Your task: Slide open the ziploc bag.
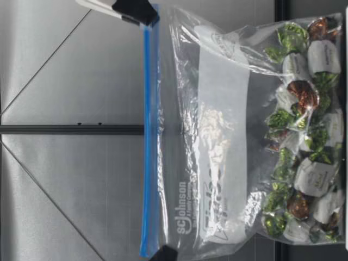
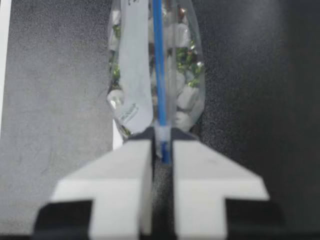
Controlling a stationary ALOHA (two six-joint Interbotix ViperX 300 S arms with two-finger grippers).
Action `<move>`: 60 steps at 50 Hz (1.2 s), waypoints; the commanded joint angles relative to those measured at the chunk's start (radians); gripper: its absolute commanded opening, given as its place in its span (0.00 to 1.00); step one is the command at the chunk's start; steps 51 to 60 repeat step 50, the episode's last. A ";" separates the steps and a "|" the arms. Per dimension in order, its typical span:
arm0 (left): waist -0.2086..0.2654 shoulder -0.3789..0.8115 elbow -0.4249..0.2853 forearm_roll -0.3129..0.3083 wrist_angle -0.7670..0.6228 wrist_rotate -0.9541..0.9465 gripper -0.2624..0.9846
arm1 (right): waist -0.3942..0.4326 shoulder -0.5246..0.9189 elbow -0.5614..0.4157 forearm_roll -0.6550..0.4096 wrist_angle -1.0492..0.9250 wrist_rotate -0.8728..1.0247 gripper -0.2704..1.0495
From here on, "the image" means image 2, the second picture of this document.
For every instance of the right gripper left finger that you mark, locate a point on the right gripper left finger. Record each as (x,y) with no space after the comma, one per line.
(112,190)

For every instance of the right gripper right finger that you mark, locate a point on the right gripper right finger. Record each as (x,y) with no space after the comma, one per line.
(212,190)

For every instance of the clear zip bag with candies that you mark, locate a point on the clear zip bag with candies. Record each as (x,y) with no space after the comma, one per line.
(160,75)

